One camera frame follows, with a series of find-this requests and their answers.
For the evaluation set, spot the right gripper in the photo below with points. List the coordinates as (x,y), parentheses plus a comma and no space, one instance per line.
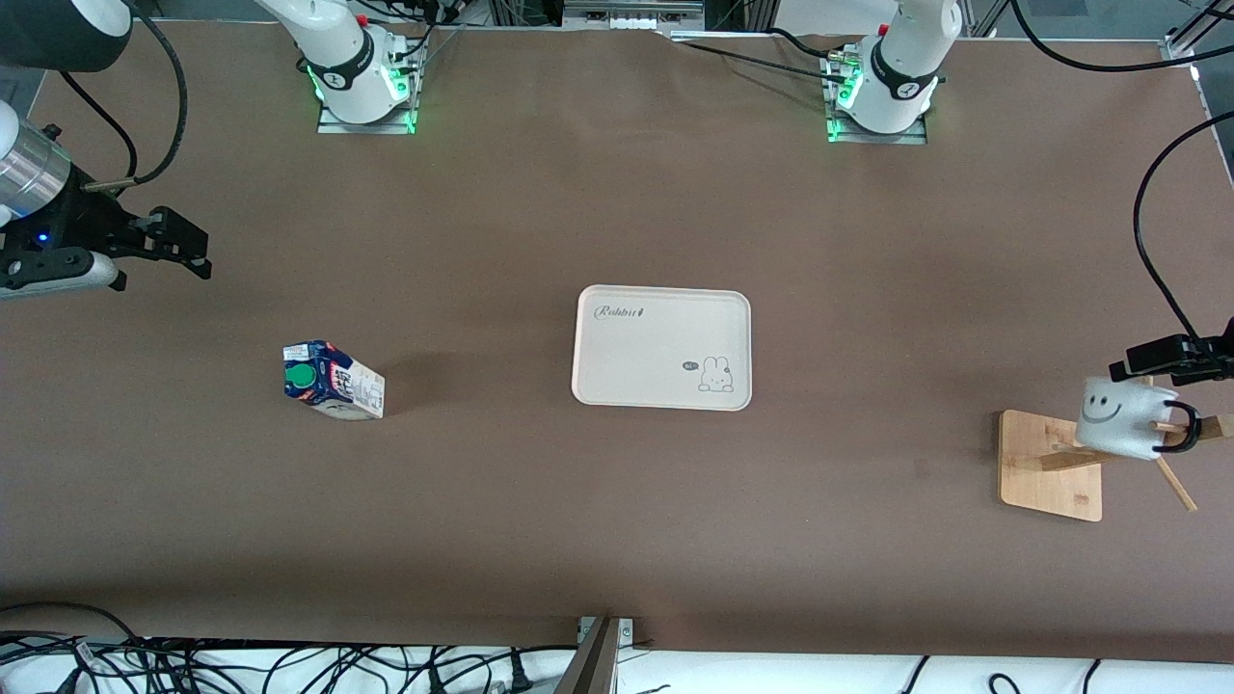
(69,224)

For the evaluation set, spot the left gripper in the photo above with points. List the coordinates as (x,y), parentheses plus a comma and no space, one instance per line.
(1160,355)

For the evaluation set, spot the blue white milk carton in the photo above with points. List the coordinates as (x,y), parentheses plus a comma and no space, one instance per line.
(347,386)

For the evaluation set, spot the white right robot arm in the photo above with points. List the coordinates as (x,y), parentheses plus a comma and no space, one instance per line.
(342,67)

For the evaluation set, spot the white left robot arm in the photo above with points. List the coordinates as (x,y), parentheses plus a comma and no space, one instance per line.
(897,67)

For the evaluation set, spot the wooden cup rack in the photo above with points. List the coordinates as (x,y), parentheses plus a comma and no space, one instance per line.
(1041,472)

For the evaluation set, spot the aluminium corner profile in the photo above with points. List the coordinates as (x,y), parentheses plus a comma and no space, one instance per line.
(1181,46)

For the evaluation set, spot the beige rabbit print tray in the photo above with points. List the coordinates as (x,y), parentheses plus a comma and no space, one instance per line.
(665,337)

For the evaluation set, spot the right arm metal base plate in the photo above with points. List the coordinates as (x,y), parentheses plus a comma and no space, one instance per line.
(366,127)

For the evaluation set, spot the grey metal post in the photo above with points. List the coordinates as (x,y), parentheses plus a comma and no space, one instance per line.
(593,665)

